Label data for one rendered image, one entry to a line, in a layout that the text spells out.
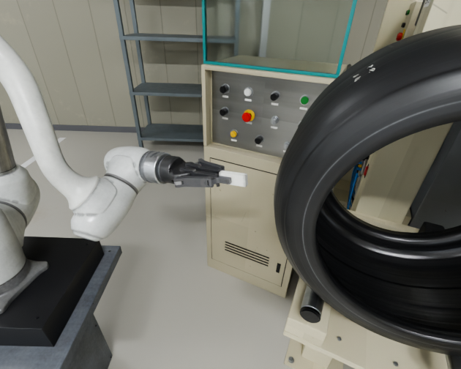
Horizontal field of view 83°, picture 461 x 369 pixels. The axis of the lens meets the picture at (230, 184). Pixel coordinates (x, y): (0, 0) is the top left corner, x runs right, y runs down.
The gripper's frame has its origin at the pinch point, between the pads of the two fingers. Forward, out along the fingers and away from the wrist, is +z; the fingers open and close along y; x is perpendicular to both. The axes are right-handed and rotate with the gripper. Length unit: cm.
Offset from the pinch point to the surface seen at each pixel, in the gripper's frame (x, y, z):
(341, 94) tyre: -21.2, -8.3, 22.9
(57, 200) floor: 83, 55, -211
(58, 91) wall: 11, 173, -340
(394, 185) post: 9.9, 24.7, 36.6
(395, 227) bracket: 22, 22, 39
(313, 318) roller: 24.5, -12.3, 22.6
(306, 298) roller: 22.8, -9.3, 20.5
